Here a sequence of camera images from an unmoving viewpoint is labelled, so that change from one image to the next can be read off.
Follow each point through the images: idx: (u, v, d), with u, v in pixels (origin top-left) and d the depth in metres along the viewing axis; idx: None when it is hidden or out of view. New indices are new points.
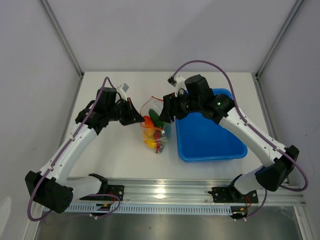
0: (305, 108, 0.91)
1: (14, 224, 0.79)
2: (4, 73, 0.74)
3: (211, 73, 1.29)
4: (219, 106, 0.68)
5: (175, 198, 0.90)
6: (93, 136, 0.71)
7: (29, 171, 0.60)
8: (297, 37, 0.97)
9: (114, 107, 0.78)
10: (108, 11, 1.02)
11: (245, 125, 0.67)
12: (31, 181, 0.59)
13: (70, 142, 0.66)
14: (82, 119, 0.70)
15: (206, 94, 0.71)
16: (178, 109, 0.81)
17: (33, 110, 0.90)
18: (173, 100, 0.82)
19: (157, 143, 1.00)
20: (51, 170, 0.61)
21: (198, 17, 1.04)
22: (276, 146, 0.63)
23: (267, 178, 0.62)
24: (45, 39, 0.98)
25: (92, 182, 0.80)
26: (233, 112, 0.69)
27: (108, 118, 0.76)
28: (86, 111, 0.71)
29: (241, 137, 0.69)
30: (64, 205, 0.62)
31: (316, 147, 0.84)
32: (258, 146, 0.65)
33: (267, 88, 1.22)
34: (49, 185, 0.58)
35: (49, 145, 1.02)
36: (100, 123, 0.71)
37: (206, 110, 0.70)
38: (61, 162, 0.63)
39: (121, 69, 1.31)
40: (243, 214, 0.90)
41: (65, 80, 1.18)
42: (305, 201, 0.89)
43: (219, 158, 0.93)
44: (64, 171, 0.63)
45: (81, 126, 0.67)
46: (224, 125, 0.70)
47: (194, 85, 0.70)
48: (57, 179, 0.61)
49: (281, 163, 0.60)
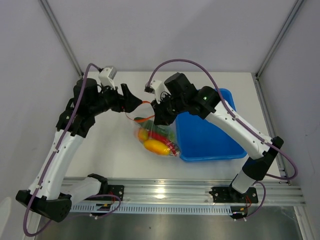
0: (306, 108, 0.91)
1: (14, 224, 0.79)
2: (5, 74, 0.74)
3: (211, 73, 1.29)
4: (205, 100, 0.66)
5: (175, 198, 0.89)
6: (78, 142, 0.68)
7: (19, 191, 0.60)
8: (297, 37, 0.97)
9: (99, 100, 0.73)
10: (108, 11, 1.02)
11: (233, 119, 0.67)
12: (22, 200, 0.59)
13: (55, 154, 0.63)
14: (64, 125, 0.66)
15: (188, 90, 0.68)
16: (166, 113, 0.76)
17: (33, 110, 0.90)
18: (157, 107, 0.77)
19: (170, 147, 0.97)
20: (39, 188, 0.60)
21: (198, 17, 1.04)
22: (264, 139, 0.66)
23: (254, 169, 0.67)
24: (45, 40, 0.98)
25: (91, 185, 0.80)
26: (220, 106, 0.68)
27: (92, 118, 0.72)
28: (68, 114, 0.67)
29: (230, 133, 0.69)
30: (64, 213, 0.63)
31: (316, 147, 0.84)
32: (247, 140, 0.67)
33: (268, 88, 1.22)
34: (41, 204, 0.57)
35: (49, 145, 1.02)
36: (83, 125, 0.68)
37: (192, 106, 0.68)
38: (48, 179, 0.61)
39: (121, 69, 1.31)
40: (243, 214, 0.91)
41: (66, 80, 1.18)
42: (305, 201, 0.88)
43: (219, 158, 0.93)
44: (53, 187, 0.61)
45: (63, 136, 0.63)
46: (211, 120, 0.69)
47: (173, 84, 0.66)
48: (47, 197, 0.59)
49: (270, 155, 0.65)
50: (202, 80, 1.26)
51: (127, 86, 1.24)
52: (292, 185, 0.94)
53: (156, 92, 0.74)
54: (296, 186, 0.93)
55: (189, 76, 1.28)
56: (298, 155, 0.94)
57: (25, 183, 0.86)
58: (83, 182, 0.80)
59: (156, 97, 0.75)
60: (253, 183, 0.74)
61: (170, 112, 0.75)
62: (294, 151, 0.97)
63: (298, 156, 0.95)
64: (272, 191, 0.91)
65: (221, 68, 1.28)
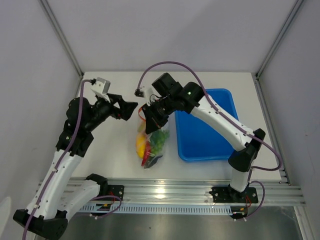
0: (305, 108, 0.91)
1: (14, 224, 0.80)
2: (5, 74, 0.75)
3: (211, 73, 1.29)
4: (189, 95, 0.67)
5: (175, 198, 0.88)
6: (78, 161, 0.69)
7: (16, 210, 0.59)
8: (297, 37, 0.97)
9: (95, 115, 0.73)
10: (108, 11, 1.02)
11: (216, 113, 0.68)
12: (19, 221, 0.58)
13: (53, 174, 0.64)
14: (65, 144, 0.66)
15: (173, 87, 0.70)
16: (156, 114, 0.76)
17: (33, 110, 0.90)
18: (148, 108, 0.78)
19: (145, 156, 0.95)
20: (37, 208, 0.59)
21: (198, 17, 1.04)
22: (246, 131, 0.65)
23: (238, 160, 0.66)
24: (45, 40, 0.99)
25: (88, 196, 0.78)
26: (204, 101, 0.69)
27: (91, 135, 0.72)
28: (67, 135, 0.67)
29: (216, 127, 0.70)
30: (59, 231, 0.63)
31: (316, 148, 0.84)
32: (230, 133, 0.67)
33: (268, 88, 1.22)
34: (38, 224, 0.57)
35: (49, 144, 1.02)
36: (83, 144, 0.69)
37: (176, 101, 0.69)
38: (46, 198, 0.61)
39: (121, 69, 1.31)
40: (243, 214, 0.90)
41: (66, 80, 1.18)
42: (305, 201, 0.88)
43: (219, 157, 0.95)
44: (51, 206, 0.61)
45: (62, 156, 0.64)
46: (196, 114, 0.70)
47: (159, 83, 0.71)
48: (45, 217, 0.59)
49: (251, 146, 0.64)
50: (202, 80, 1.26)
51: (127, 86, 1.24)
52: (292, 185, 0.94)
53: (146, 94, 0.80)
54: (296, 186, 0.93)
55: (190, 76, 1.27)
56: (298, 155, 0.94)
57: (25, 183, 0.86)
58: (76, 192, 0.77)
59: (146, 99, 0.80)
60: (247, 181, 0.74)
61: (160, 113, 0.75)
62: (294, 151, 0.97)
63: (298, 156, 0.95)
64: (272, 190, 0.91)
65: (221, 68, 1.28)
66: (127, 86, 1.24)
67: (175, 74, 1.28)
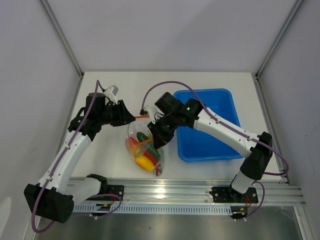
0: (306, 108, 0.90)
1: (14, 224, 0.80)
2: (5, 74, 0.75)
3: (211, 73, 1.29)
4: (189, 111, 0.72)
5: (175, 198, 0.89)
6: (88, 142, 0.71)
7: (27, 185, 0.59)
8: (297, 37, 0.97)
9: (105, 111, 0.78)
10: (108, 12, 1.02)
11: (217, 123, 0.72)
12: (30, 194, 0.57)
13: (66, 150, 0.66)
14: (75, 128, 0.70)
15: (174, 104, 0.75)
16: (162, 131, 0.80)
17: (33, 110, 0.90)
18: (153, 126, 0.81)
19: (156, 166, 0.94)
20: (50, 180, 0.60)
21: (198, 17, 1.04)
22: (250, 136, 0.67)
23: (250, 168, 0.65)
24: (45, 39, 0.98)
25: (92, 185, 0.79)
26: (203, 113, 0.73)
27: (100, 125, 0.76)
28: (78, 119, 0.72)
29: (218, 136, 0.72)
30: (67, 214, 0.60)
31: (316, 148, 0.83)
32: (234, 140, 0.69)
33: (268, 88, 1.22)
34: (50, 195, 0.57)
35: (49, 144, 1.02)
36: (93, 129, 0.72)
37: (179, 117, 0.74)
38: (59, 171, 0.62)
39: (121, 69, 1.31)
40: (243, 214, 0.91)
41: (66, 80, 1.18)
42: (305, 201, 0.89)
43: (219, 158, 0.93)
44: (63, 180, 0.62)
45: (75, 134, 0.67)
46: (199, 127, 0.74)
47: (160, 102, 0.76)
48: (57, 189, 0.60)
49: (258, 151, 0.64)
50: (202, 80, 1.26)
51: (127, 86, 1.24)
52: (292, 185, 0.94)
53: (150, 112, 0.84)
54: (296, 186, 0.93)
55: (190, 76, 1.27)
56: (298, 155, 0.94)
57: (26, 183, 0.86)
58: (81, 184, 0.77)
59: (151, 117, 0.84)
60: (251, 184, 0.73)
61: (165, 129, 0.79)
62: (294, 151, 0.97)
63: (298, 156, 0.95)
64: (272, 190, 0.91)
65: (221, 68, 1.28)
66: (127, 86, 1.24)
67: (174, 74, 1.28)
